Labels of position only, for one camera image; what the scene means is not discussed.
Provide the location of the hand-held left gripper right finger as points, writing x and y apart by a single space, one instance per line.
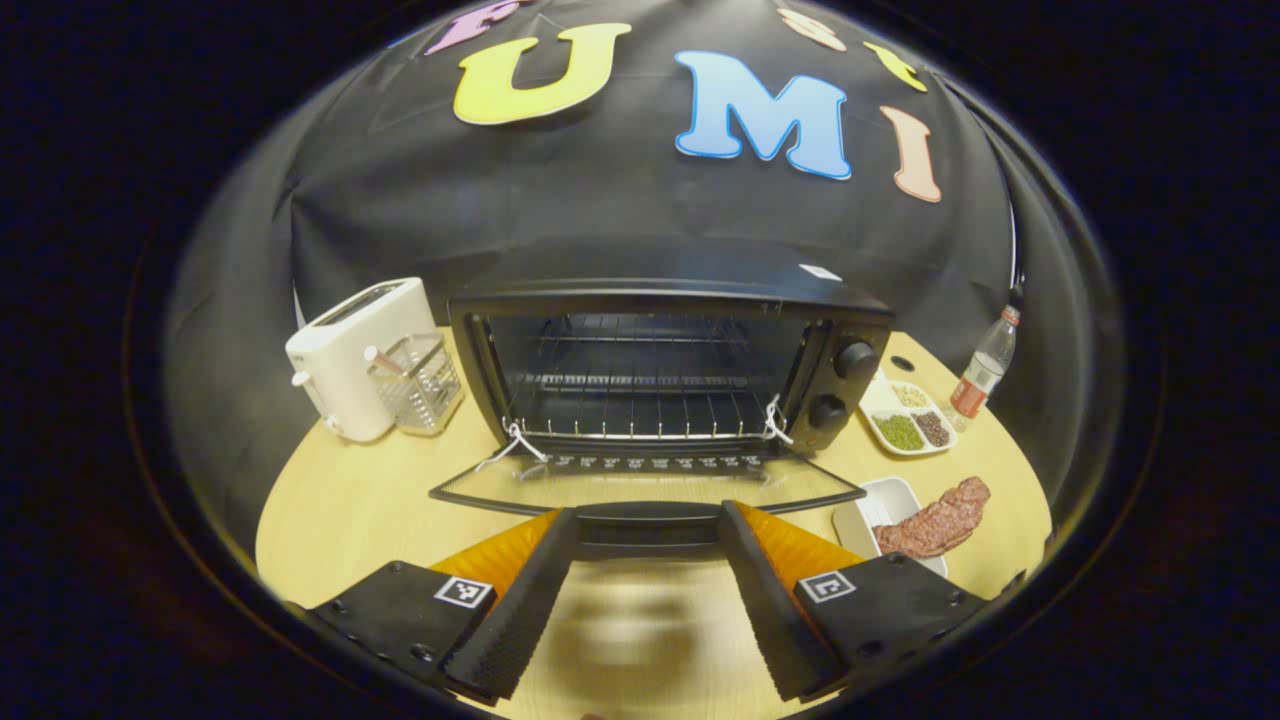
770 610

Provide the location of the white toaster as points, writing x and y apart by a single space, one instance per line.
340 360

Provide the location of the clear plastic basket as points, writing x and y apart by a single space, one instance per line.
425 385

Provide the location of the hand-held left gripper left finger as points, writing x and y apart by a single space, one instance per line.
515 610

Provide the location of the white ribbed tray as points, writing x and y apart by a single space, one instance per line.
865 510

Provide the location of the white divided dish of beans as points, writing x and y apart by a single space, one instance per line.
905 430

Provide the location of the round black table grommet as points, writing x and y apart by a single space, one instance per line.
902 362

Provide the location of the red raw meat steak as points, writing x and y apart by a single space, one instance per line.
935 525

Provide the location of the black electric oven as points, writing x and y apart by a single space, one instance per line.
840 330

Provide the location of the clear bottle with red label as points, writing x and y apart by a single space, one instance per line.
985 370

